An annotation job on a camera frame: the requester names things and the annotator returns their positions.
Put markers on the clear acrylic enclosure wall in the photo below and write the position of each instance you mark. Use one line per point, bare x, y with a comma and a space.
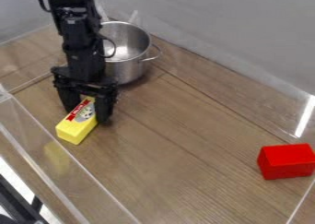
174, 161

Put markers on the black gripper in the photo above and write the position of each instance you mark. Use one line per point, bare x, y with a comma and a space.
82, 77

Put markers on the silver steel pot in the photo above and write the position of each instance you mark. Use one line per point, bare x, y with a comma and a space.
131, 50

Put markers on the black table frame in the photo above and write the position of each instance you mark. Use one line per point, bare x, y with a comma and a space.
22, 212

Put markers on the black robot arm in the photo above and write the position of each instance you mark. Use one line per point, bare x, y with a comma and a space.
78, 23

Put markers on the yellow butter block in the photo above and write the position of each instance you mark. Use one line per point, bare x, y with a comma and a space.
79, 122

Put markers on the red block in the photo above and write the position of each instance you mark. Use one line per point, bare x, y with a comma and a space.
286, 161

